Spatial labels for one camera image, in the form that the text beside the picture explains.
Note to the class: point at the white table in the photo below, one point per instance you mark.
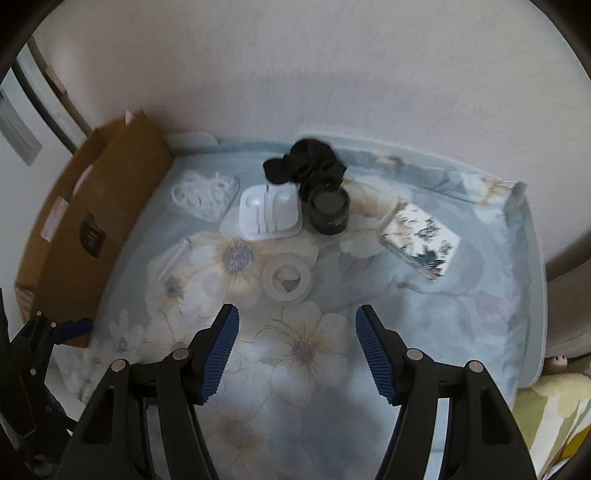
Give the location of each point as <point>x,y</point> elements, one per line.
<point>535,286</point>

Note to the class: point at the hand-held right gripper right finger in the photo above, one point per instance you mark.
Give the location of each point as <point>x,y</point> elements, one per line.
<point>374,357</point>

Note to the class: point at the white earphone tray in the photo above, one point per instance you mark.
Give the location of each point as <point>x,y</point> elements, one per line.
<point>270,212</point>

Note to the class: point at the grey sofa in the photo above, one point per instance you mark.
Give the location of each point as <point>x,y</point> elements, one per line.
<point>570,314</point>

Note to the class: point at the black cloth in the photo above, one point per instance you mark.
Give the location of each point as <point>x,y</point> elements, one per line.
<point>304,159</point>

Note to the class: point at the dark round jar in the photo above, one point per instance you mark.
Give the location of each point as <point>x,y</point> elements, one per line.
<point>328,212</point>

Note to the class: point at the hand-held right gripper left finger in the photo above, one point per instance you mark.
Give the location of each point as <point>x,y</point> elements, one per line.
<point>221,355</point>

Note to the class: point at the white wardrobe door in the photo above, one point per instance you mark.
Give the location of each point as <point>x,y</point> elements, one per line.
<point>46,106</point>

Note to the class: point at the pale blue floral cloth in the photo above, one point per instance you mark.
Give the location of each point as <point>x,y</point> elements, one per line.
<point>415,323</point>

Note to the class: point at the brown cardboard box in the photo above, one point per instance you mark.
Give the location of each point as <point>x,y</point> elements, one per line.
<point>120,184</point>

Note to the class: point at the small pink toy figure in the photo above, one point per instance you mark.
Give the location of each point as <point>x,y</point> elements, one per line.
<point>556,364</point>

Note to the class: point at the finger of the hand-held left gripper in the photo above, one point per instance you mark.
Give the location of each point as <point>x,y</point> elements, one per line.
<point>74,330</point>

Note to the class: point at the white patterned box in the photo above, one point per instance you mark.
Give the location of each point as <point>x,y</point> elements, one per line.
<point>420,240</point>

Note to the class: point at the yellow green floral blanket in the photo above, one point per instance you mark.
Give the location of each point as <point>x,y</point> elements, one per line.
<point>549,415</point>

